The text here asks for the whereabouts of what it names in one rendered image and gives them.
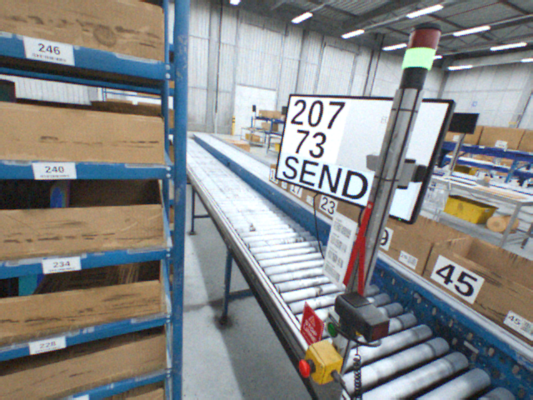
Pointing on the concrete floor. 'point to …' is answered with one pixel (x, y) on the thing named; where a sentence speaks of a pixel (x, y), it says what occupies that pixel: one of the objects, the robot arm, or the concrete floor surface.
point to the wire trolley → (438, 196)
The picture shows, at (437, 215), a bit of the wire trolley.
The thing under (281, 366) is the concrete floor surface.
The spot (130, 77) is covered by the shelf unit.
